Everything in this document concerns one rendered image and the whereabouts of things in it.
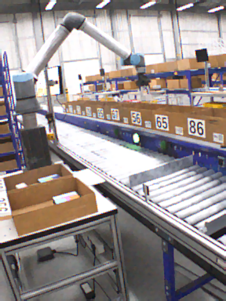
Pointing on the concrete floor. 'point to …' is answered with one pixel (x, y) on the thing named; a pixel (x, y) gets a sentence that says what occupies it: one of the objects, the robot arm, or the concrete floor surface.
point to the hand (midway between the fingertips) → (145, 95)
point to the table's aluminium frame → (73, 273)
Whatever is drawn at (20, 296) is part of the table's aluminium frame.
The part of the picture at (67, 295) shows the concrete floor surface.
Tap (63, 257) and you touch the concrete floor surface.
